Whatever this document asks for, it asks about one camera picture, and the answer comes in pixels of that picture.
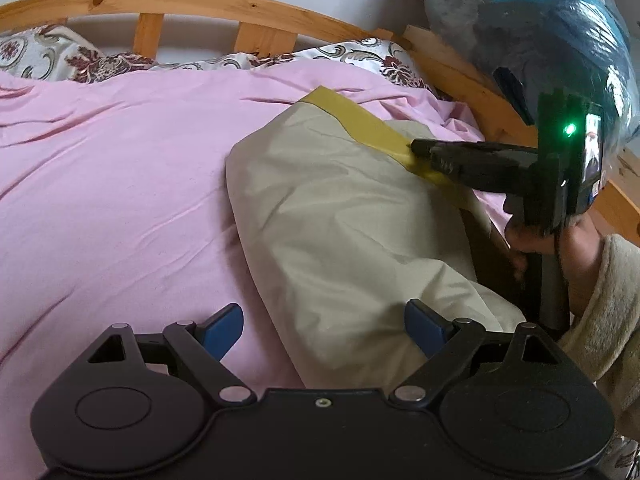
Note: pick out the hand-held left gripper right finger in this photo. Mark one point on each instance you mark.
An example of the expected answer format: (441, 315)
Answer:
(425, 327)

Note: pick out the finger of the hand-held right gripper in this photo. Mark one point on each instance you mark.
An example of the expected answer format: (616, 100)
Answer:
(475, 162)

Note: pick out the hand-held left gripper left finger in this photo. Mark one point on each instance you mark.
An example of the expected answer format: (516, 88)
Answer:
(225, 330)

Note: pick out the person's right forearm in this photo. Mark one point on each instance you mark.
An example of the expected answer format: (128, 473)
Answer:
(610, 320)

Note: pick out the person's right hand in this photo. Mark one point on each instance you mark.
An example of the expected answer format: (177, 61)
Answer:
(575, 250)

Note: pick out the plastic-wrapped blue bundle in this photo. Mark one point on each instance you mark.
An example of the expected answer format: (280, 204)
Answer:
(550, 25)

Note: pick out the pink bed sheet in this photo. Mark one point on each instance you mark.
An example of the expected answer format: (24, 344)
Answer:
(115, 200)

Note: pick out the wooden bed frame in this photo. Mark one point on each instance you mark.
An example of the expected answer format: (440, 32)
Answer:
(270, 12)

